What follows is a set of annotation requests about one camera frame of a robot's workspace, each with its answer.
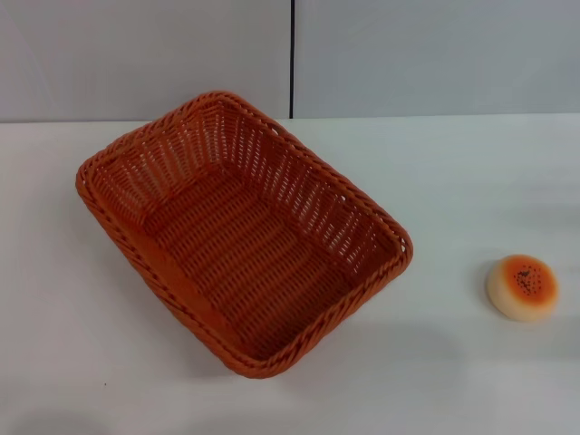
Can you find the orange woven plastic basket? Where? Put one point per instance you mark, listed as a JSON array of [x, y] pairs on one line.
[[244, 254]]

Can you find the round toy bread bun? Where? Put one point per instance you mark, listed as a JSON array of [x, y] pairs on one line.
[[523, 286]]

